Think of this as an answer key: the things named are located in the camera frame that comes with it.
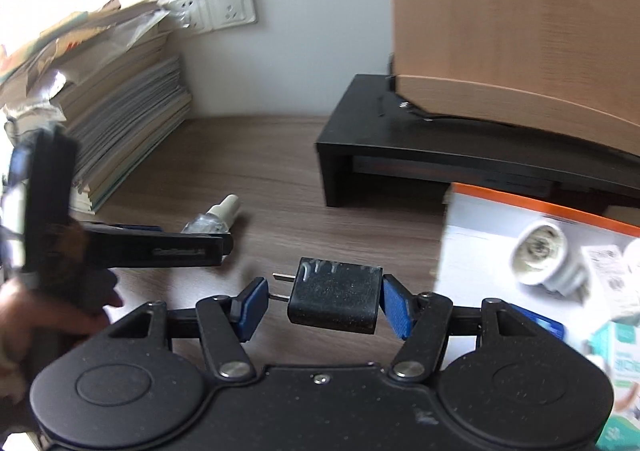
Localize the small white carton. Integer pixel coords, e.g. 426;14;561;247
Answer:
582;238;640;322

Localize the stack of books and papers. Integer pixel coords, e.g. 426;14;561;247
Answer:
0;0;193;212

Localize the person's left hand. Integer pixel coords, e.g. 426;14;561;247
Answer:
0;276;123;402

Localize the black plug charger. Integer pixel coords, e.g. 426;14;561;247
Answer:
272;257;384;336

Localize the clear plastic bottle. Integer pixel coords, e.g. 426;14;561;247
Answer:
180;194;241;237

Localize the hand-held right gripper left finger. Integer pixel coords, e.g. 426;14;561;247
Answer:
107;277;271;379

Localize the orange and white cardboard box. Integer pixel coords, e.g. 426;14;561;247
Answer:
432;182;640;382

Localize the brown wooden board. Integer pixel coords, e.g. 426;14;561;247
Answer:
387;0;640;159

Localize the white wall socket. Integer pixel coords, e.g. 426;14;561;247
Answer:
202;0;260;31
162;0;211;34

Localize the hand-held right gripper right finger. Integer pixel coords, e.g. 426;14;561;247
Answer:
379;273;551;379

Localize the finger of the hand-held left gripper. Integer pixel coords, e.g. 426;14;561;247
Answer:
80;224;234;269

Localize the blue tissue pack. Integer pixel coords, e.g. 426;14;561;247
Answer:
517;308;567;344

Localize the teal printed carton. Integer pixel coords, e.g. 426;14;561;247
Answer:
585;318;640;432

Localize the black monitor stand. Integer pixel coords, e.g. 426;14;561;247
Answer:
315;74;640;212

